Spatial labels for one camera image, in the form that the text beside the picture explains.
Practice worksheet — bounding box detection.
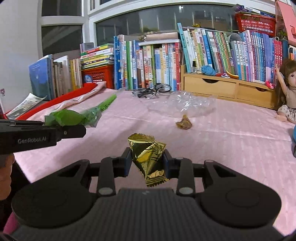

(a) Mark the small gold candy wrapper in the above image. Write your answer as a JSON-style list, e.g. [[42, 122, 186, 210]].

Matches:
[[128, 133, 168, 187]]

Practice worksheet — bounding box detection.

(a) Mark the brown wrapper scrap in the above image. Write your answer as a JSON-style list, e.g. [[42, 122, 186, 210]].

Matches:
[[176, 114, 192, 130]]

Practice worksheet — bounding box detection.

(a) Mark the green plastic wrapper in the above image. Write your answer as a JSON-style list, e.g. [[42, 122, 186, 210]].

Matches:
[[45, 94, 117, 128]]

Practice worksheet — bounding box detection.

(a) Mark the clear plastic bag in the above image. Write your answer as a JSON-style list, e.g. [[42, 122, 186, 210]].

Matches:
[[141, 91, 217, 118]]

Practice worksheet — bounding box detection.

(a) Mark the stack of flat books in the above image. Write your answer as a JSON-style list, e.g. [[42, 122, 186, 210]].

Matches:
[[80, 43, 114, 70]]

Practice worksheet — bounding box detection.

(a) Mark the red basket on books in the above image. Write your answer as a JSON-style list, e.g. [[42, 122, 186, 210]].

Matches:
[[234, 13, 276, 37]]

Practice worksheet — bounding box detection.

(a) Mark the person's left hand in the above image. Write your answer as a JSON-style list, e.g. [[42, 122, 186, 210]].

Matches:
[[0, 154, 15, 200]]

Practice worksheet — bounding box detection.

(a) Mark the pink folded cloth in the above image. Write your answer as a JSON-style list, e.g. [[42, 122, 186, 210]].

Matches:
[[27, 82, 106, 120]]

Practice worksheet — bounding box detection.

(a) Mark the left upright book group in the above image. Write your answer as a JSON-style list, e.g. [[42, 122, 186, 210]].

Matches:
[[29, 55, 83, 101]]

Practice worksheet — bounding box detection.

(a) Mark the red tray box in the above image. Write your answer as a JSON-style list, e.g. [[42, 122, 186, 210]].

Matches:
[[13, 83, 97, 121]]

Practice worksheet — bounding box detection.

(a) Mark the red plastic basket left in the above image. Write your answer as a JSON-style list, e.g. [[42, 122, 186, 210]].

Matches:
[[81, 65, 114, 89]]

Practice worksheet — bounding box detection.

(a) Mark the blue yarn ball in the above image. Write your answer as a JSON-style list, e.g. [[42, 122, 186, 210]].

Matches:
[[201, 65, 216, 76]]

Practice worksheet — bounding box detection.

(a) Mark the wooden drawer organizer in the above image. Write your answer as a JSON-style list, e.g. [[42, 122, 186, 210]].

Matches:
[[181, 65, 276, 110]]

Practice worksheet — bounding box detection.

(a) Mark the middle upright book row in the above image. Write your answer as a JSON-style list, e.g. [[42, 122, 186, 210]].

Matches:
[[113, 31, 183, 91]]

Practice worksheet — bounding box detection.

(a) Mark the upright book row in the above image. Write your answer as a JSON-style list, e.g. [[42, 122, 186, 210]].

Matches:
[[177, 23, 288, 89], [113, 31, 183, 91]]

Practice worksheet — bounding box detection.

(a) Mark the brown-haired doll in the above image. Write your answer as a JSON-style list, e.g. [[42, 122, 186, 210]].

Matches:
[[275, 59, 296, 124]]

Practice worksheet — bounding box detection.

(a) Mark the right upright book row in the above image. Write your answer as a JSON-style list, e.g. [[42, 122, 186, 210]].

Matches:
[[177, 23, 288, 89]]

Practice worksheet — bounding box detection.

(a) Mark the pink toy house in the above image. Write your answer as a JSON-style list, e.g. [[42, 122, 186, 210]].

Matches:
[[275, 1, 296, 47]]

